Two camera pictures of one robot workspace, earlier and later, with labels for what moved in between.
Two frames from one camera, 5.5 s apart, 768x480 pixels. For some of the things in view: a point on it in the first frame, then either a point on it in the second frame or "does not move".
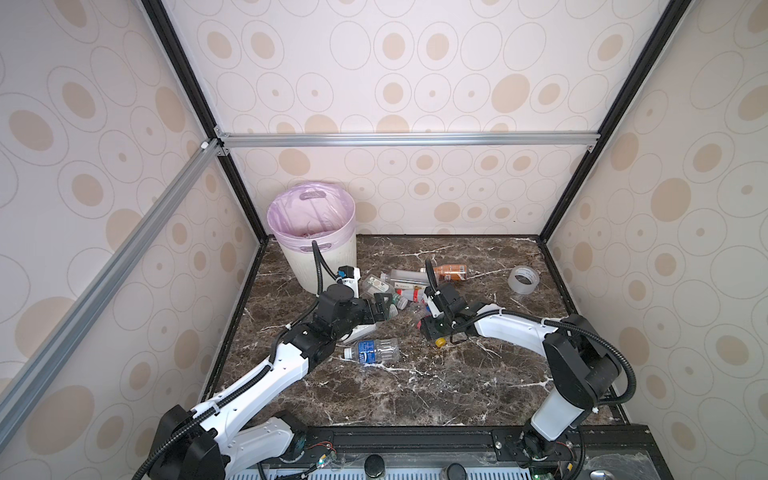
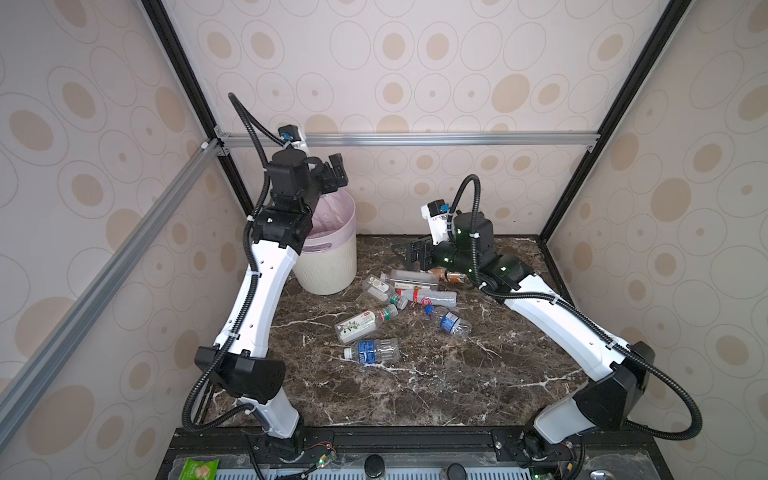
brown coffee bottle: (451, 272) does not move
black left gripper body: (359, 313) → (326, 182)
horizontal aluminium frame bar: (404, 139) does not move
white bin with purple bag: (304, 212) does not move
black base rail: (471, 452) does not move
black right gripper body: (437, 327) → (446, 254)
